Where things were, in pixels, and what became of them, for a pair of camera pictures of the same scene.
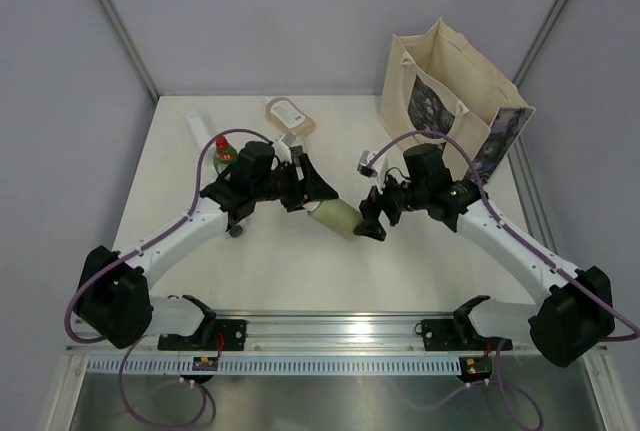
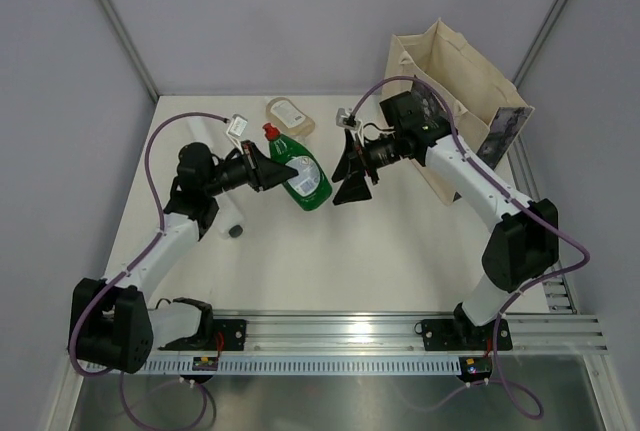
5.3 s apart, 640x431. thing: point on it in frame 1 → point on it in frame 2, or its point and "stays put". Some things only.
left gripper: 309,188 → 263,173
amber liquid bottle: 283,114 stays put
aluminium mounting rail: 320,334 stays put
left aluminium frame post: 114,21 stays put
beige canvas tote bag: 437,86 stays put
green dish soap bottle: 224,154 → 312,188
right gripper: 371,209 → 355,187
